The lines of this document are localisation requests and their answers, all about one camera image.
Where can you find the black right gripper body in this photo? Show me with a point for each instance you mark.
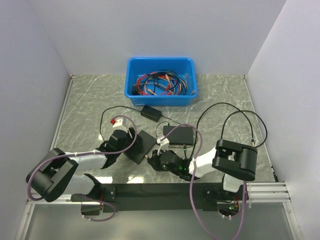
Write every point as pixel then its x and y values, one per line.
pixel 159 165

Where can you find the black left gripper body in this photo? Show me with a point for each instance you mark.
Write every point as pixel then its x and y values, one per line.
pixel 129 140

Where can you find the black switch box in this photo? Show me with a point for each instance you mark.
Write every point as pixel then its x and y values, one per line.
pixel 143 144

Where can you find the black network switch with ports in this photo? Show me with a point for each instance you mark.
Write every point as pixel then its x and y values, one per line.
pixel 182 135

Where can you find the black patch cable teal plug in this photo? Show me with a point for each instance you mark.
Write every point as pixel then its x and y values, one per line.
pixel 223 120

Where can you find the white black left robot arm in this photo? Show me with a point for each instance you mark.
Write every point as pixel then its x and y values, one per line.
pixel 62 172

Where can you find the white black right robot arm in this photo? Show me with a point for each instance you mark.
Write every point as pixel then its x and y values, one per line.
pixel 237 162

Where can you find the black power adapter brick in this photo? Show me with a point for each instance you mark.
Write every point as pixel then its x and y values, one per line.
pixel 151 113

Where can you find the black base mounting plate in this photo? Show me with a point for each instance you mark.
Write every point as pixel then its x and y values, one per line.
pixel 160 196

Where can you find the blue plastic bin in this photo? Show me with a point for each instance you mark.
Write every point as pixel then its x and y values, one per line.
pixel 161 81

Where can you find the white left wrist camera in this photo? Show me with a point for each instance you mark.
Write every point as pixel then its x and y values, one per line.
pixel 118 122

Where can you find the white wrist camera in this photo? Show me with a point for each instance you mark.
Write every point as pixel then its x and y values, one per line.
pixel 163 141
pixel 118 122

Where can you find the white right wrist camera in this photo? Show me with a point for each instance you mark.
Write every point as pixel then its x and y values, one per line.
pixel 163 141

